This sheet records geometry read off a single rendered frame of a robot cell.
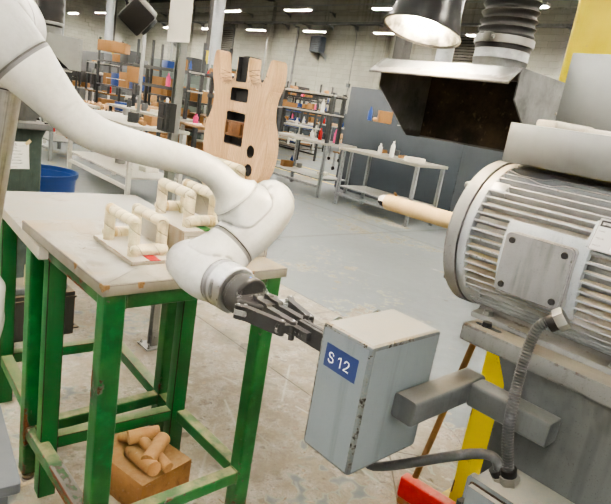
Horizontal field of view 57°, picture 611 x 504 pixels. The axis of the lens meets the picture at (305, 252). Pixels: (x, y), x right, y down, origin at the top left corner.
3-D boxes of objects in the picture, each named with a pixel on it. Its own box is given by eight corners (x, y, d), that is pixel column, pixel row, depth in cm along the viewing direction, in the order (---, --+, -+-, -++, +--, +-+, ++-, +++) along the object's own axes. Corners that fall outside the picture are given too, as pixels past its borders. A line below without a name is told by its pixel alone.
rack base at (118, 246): (182, 262, 159) (182, 258, 159) (131, 266, 149) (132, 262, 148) (138, 236, 178) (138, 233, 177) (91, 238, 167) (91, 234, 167)
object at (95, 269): (254, 479, 190) (288, 268, 171) (83, 550, 151) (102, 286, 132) (165, 394, 233) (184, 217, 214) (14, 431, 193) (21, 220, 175)
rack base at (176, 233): (229, 259, 170) (233, 230, 167) (181, 263, 158) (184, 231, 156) (183, 235, 188) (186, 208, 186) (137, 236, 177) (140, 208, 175)
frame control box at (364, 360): (501, 517, 85) (547, 363, 78) (417, 581, 70) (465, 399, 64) (380, 434, 102) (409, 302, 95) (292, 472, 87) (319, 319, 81)
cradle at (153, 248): (169, 255, 158) (171, 244, 158) (131, 257, 151) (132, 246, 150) (164, 251, 161) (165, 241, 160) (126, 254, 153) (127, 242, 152)
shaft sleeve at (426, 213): (465, 232, 104) (469, 215, 103) (455, 232, 102) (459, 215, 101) (390, 209, 116) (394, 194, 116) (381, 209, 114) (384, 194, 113)
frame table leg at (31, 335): (38, 478, 198) (50, 233, 176) (22, 483, 194) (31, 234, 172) (33, 469, 202) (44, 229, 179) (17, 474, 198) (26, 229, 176)
